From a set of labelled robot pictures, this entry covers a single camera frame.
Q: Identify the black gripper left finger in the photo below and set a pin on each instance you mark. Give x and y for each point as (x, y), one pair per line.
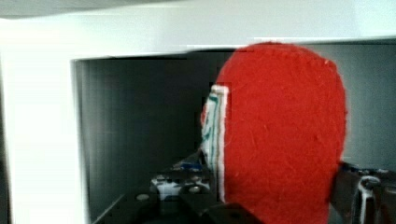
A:
(189, 172)

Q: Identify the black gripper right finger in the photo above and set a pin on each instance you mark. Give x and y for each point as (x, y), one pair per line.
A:
(363, 195)

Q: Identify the red felt ketchup bottle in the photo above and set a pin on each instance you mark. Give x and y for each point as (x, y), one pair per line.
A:
(273, 132)

